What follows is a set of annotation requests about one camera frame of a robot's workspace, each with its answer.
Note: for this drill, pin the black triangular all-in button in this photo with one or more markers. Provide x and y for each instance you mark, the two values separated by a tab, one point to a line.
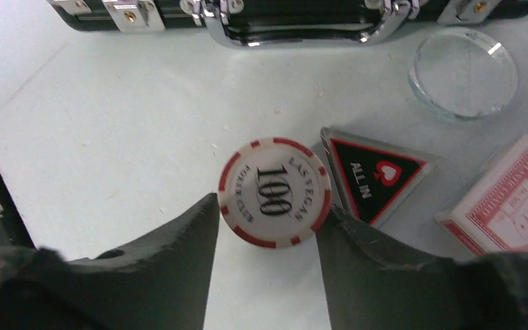
373	178

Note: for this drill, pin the red white chip stack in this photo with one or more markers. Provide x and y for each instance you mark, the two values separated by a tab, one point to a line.
274	192

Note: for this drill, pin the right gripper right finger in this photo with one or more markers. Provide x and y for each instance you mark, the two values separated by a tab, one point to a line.
373	281

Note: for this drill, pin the black aluminium poker case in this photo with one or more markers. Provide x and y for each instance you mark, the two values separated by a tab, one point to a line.
261	23

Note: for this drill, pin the red playing card deck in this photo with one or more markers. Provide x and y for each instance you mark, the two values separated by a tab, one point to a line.
493	215

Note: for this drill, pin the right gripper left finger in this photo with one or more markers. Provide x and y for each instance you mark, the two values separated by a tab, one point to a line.
158	281

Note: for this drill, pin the clear round dealer button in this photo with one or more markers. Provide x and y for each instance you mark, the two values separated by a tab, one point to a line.
463	74

